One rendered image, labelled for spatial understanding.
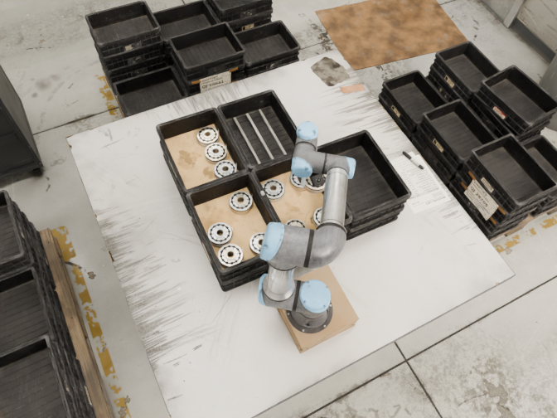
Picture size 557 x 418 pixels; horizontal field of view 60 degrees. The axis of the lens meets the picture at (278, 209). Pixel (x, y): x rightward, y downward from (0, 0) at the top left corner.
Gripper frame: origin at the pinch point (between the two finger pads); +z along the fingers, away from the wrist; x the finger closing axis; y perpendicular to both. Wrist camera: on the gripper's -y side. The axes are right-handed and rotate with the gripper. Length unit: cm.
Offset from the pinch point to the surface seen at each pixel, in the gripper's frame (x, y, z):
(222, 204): 35.2, 14.6, 13.2
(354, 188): -22.8, -1.7, 19.8
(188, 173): 43, 36, 12
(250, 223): 27.7, 0.8, 14.0
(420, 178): -61, -4, 37
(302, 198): 1.3, 3.0, 17.0
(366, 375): -1, -69, 101
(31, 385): 139, -16, 36
